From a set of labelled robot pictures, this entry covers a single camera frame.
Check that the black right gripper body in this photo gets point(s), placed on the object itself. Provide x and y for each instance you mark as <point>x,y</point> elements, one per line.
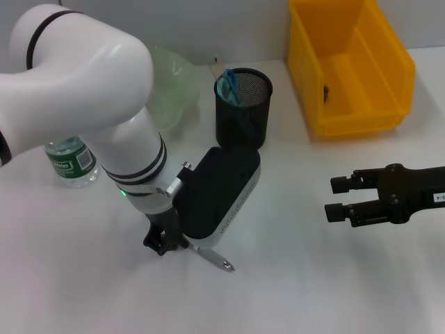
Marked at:
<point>410,195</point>

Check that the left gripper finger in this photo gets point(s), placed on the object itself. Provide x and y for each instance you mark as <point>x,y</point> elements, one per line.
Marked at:
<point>179,241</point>
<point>156,243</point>

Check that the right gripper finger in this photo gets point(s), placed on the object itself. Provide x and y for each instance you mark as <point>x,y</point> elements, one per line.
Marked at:
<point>354,212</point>
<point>354,182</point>

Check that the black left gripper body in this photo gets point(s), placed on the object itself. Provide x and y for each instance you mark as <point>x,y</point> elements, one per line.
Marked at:
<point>161,219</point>

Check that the white grey ballpoint pen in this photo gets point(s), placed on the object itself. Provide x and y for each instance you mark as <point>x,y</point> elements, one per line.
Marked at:
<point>215,259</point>

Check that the clear water bottle green label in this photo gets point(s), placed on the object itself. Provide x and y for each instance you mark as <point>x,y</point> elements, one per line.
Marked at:
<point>73,163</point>

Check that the blue capped scissors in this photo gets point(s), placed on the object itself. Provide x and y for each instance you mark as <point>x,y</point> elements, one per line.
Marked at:
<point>229,90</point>

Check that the transparent plastic ruler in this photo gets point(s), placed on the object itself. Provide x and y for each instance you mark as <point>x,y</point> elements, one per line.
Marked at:
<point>217,67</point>

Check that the black mesh pen holder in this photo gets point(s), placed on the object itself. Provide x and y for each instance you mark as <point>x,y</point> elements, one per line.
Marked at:
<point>241,128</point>

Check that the green glass fruit plate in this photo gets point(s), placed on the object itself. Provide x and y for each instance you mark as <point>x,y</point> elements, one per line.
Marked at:
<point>174,87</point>

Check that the yellow plastic storage bin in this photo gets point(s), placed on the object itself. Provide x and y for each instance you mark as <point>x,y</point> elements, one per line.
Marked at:
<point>347,69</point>

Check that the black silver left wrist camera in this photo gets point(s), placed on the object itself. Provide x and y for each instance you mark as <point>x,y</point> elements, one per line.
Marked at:
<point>215,195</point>

